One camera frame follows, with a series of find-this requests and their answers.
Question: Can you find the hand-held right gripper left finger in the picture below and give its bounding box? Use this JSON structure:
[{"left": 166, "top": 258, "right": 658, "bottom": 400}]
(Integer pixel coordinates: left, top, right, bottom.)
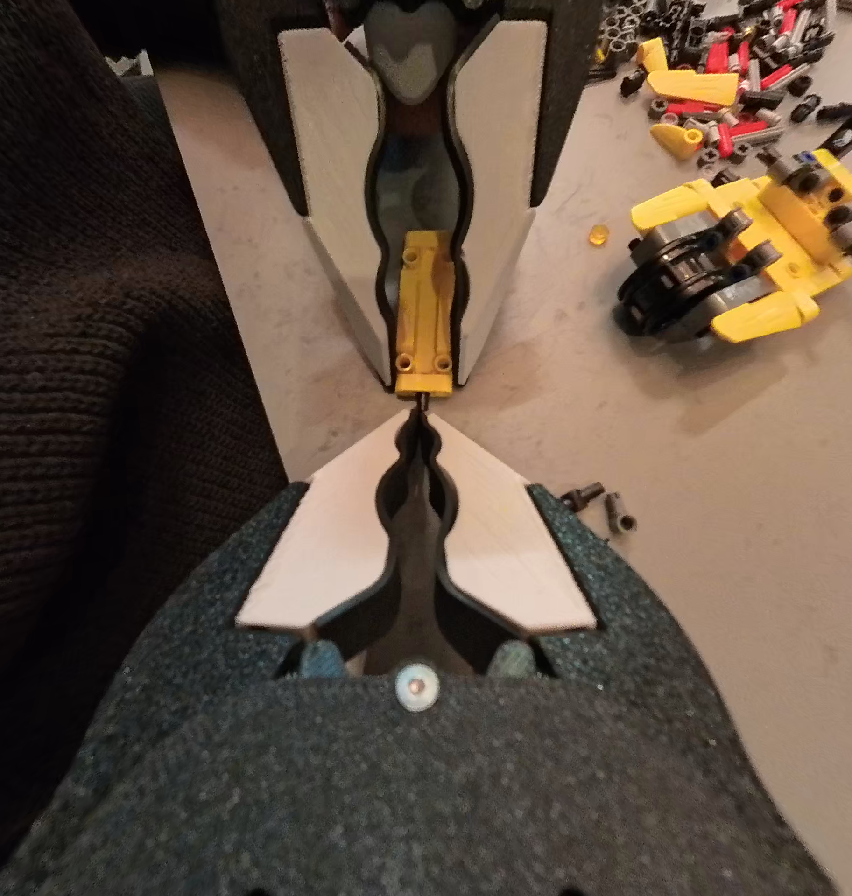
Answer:
[{"left": 235, "top": 408, "right": 421, "bottom": 659}]

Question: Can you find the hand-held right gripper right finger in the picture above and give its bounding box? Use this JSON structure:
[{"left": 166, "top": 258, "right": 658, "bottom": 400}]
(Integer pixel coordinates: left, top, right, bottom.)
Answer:
[{"left": 420, "top": 409, "right": 599, "bottom": 674}]

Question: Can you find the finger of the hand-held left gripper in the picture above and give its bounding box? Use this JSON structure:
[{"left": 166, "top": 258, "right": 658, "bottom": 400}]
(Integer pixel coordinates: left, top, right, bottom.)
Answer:
[
  {"left": 450, "top": 17, "right": 549, "bottom": 389},
  {"left": 279, "top": 28, "right": 399, "bottom": 392}
]

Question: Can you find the yellow rectangular panel piece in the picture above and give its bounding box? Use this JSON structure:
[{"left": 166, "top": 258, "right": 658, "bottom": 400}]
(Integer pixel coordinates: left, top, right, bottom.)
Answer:
[{"left": 394, "top": 230, "right": 458, "bottom": 399}]

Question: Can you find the pile of toy building pieces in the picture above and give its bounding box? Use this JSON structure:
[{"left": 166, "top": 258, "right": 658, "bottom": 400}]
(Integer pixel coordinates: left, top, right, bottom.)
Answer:
[{"left": 585, "top": 0, "right": 852, "bottom": 169}]

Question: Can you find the small yellow toy wheel assembly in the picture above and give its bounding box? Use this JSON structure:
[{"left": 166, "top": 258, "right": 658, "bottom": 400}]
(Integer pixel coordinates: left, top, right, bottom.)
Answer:
[{"left": 616, "top": 119, "right": 852, "bottom": 345}]

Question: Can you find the person's dark clothing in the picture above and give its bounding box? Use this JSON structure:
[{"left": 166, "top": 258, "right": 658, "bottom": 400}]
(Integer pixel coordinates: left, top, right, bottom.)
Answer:
[{"left": 0, "top": 0, "right": 290, "bottom": 862}]

